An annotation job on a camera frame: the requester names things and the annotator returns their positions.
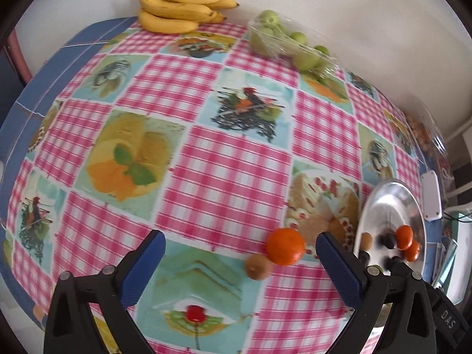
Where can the clear plastic jujube tray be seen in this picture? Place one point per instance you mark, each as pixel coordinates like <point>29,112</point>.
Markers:
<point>280,40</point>

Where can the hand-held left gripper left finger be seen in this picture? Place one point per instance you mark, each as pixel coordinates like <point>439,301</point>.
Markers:
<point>143,265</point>

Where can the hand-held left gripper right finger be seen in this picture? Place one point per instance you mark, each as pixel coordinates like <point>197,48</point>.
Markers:
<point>337,269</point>

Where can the grey folded papers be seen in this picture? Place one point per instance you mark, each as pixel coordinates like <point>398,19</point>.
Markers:
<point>444,261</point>

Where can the round metal plate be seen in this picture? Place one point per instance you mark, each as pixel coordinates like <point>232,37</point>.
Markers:
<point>391,206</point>

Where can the clear plastic clamshell box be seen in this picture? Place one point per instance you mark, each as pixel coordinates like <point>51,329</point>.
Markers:
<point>438,143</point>

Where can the dark purple plum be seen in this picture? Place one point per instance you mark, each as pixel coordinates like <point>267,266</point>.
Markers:
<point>387,239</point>

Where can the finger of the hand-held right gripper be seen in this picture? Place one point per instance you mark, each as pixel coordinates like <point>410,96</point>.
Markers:
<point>397,266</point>
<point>365,257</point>

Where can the orange mandarin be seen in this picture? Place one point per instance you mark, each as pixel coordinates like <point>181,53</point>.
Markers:
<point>285,247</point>
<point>413,251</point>
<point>404,236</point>

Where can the large green jujube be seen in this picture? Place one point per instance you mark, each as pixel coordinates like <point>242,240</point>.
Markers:
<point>376,266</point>

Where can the pink chair rail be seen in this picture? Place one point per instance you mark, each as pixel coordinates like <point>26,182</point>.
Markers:
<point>18,55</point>

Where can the blue lined cloth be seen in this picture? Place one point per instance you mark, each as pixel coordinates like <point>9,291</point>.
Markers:
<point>44,73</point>

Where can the dark blue panel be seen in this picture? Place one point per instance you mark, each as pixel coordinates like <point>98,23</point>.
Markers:
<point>9,81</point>

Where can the pile of small brown longans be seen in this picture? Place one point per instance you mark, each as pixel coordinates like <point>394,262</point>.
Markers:
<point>420,132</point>

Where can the white metal frame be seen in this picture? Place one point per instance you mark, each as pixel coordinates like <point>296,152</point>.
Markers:
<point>461,191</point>

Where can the pink checked printed tablecloth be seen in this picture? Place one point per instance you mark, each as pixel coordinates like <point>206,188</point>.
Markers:
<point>221,155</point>

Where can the teal plastic object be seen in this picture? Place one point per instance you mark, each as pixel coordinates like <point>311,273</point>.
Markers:
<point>464,258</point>

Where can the brown sapodilla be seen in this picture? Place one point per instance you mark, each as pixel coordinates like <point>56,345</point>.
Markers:
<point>366,241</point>
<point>258,266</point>

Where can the white power adapter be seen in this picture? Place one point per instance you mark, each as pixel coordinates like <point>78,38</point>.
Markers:
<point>431,195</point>

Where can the pile of small green jujubes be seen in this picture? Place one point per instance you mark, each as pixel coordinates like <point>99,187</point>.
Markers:
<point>306,59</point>

